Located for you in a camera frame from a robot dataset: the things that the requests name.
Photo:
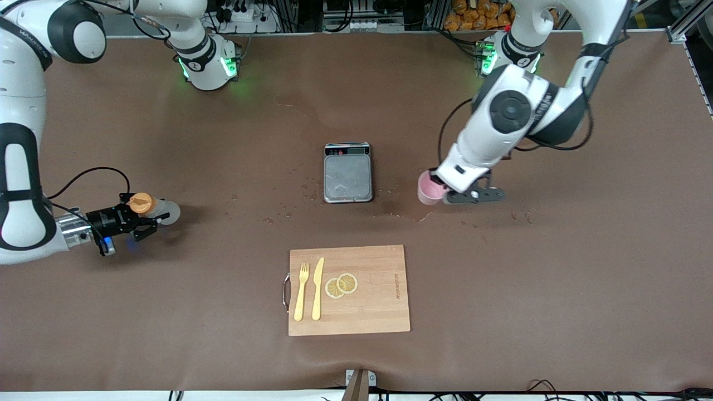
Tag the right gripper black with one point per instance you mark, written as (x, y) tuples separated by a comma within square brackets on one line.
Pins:
[(110, 218)]

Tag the clear sauce bottle orange cap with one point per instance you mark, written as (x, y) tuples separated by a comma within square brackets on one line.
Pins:
[(159, 210)]

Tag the pink plastic cup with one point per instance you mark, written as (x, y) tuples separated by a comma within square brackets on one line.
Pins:
[(429, 189)]

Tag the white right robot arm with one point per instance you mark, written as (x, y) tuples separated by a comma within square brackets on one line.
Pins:
[(22, 83)]

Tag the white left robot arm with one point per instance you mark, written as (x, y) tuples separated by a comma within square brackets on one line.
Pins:
[(501, 139)]

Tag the silver digital kitchen scale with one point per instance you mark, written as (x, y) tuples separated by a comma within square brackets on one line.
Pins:
[(348, 178)]

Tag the lemon slice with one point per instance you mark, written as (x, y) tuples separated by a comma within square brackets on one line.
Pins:
[(348, 282)]

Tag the wooden cutting board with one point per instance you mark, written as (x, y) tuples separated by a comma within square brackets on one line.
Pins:
[(362, 301)]

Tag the orange snack packets pile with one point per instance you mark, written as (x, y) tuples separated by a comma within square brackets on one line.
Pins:
[(479, 14)]

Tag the yellow plastic knife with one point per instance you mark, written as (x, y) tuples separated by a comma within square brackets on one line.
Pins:
[(317, 295)]

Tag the yellow plastic fork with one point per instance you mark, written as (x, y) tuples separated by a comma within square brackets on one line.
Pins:
[(301, 295)]

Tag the white power strip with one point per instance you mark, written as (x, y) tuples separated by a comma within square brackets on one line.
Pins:
[(245, 15)]

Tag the metal table edge bracket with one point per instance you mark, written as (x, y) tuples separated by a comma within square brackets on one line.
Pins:
[(361, 381)]

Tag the aluminium frame profile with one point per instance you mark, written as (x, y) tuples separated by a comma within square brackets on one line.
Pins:
[(688, 25)]

